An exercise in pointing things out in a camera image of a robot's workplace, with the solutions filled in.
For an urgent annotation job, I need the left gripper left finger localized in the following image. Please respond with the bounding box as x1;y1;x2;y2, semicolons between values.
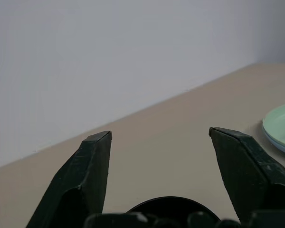
25;130;113;228

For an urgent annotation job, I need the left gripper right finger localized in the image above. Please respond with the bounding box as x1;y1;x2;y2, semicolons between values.
209;127;285;225

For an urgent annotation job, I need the blue plate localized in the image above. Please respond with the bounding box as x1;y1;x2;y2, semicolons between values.
262;120;285;159

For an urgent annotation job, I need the green plate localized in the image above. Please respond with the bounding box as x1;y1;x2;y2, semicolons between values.
265;102;285;152

